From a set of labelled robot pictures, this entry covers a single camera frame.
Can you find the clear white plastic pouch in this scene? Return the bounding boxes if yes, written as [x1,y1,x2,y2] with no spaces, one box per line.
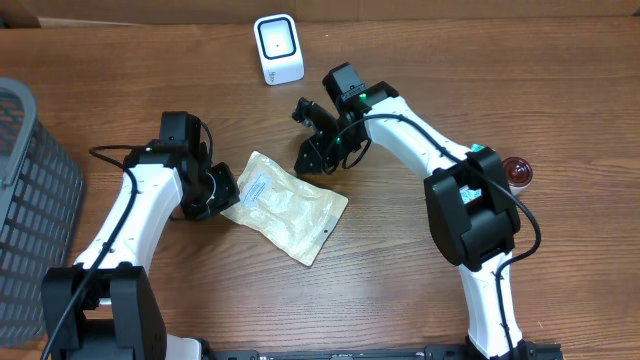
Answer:
[223,151,348,267]

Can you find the green lidded container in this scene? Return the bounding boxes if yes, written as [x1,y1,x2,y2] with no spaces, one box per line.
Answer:
[502,157,533,196]

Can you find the teal tissue pack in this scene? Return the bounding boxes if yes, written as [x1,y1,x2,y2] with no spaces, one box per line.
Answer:
[470,144,485,152]

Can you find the teal crinkled snack packet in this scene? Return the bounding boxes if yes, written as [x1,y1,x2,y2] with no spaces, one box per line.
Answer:
[459,185,482,204]

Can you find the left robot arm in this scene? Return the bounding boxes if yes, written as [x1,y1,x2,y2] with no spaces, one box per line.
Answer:
[41,112,239,359]

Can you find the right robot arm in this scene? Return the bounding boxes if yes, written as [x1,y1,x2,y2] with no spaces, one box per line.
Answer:
[292,63,524,359]

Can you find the white barcode scanner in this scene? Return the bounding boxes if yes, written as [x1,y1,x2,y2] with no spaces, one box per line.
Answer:
[253,14,305,86]

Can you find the grey plastic mesh basket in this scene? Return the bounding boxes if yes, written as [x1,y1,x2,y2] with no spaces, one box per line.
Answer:
[1,78,85,348]

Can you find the brown cardboard backdrop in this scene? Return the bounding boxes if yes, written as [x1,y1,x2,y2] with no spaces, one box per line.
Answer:
[1,0,639,27]

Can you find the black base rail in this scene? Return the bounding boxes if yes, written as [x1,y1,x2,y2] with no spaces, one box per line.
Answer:
[203,341,565,360]

